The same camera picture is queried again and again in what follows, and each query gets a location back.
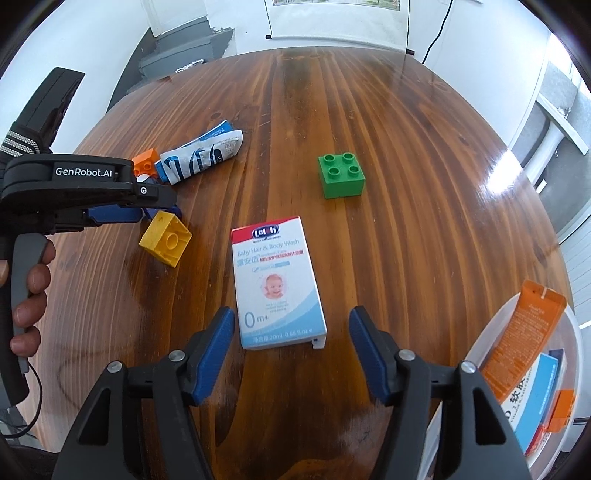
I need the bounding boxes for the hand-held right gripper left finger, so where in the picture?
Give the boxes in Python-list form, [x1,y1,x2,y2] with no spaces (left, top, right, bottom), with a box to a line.
[52,307,236,480]

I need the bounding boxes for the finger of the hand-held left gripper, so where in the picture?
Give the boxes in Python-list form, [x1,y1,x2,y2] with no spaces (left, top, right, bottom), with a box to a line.
[85,181,179,223]

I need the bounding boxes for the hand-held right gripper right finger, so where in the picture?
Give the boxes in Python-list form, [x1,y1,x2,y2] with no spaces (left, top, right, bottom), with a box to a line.
[349,305,533,480]

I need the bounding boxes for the navy tube with white cap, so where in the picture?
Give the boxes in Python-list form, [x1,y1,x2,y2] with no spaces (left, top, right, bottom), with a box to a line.
[137,174,182,220]

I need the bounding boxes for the yellow toy brick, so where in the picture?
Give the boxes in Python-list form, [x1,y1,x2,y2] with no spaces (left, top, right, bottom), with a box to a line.
[139,211,193,267]

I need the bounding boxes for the small orange toy brick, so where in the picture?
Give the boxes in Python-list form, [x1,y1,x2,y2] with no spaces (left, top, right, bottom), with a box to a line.
[131,148,160,178]

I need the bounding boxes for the white red baby wash box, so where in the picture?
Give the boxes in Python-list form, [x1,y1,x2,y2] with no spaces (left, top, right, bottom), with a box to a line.
[231,216,328,350]

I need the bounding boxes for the blue white tube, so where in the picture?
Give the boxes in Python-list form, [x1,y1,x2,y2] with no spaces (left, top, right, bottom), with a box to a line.
[154,119,244,185]

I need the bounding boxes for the orange tube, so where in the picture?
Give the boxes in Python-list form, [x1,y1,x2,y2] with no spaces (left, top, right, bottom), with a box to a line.
[480,279,567,402]

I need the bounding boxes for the long blue white medicine box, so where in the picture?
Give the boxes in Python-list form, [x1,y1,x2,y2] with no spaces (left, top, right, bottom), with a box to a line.
[501,354,568,455]

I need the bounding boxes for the red blue card box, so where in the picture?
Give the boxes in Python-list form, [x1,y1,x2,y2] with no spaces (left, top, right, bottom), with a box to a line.
[524,425,548,457]

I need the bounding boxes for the large orange toy brick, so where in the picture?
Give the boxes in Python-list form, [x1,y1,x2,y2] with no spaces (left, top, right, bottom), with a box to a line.
[547,389,576,432]

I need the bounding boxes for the green toy brick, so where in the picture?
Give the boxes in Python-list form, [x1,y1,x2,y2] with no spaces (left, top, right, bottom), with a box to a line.
[318,151,365,199]

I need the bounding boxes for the clear plastic container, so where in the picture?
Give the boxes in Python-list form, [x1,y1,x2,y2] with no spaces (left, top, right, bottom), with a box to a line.
[427,291,583,480]

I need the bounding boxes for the person's left hand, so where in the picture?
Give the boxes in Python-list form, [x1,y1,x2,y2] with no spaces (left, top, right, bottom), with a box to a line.
[9,240,57,359]

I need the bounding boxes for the grey steps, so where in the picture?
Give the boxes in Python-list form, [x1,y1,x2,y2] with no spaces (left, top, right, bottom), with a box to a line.
[139,16,234,81]

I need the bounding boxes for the white slatted door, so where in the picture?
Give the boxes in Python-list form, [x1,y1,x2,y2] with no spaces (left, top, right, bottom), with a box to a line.
[556,182,591,324]

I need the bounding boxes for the thin black cable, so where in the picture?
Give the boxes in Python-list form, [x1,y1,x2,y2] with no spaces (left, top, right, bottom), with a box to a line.
[0,360,43,439]

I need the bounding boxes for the wall scroll painting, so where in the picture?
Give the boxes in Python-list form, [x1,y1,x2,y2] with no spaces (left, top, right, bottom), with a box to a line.
[265,0,415,54]

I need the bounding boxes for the white pedestal sink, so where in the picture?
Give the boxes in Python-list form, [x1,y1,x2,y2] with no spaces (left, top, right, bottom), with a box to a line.
[536,99,591,155]

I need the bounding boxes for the black power cable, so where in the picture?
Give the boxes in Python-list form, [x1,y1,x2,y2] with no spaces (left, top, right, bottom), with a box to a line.
[421,0,454,63]

